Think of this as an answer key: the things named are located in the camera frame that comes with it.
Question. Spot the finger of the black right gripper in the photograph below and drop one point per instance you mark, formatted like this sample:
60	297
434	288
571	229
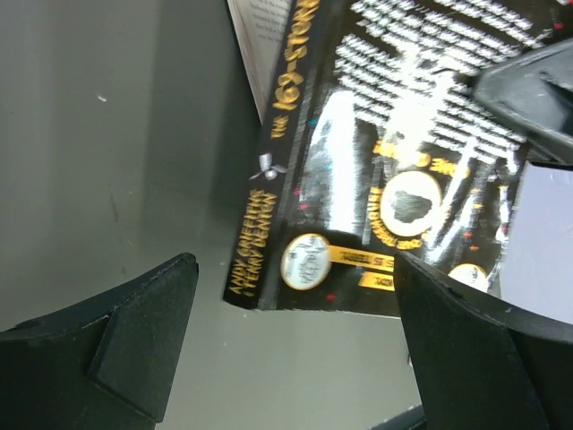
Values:
532	95

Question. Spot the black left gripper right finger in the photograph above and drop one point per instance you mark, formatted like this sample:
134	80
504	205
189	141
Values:
480	362

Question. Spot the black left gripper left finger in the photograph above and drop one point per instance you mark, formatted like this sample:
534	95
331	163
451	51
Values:
107	362

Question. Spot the black Storey Treehouse book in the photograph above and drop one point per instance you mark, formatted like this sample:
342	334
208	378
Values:
372	144

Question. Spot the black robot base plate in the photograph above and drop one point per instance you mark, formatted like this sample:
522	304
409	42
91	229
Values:
411	419

